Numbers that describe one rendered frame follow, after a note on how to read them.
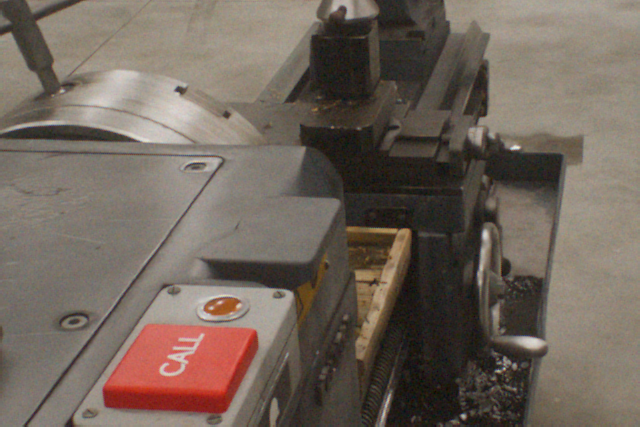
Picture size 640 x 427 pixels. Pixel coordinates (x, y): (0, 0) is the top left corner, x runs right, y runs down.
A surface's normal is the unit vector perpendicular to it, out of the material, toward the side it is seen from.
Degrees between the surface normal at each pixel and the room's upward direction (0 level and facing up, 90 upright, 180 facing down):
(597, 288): 0
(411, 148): 0
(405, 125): 0
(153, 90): 15
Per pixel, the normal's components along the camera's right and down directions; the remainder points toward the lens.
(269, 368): 0.97, 0.03
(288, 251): -0.07, -0.91
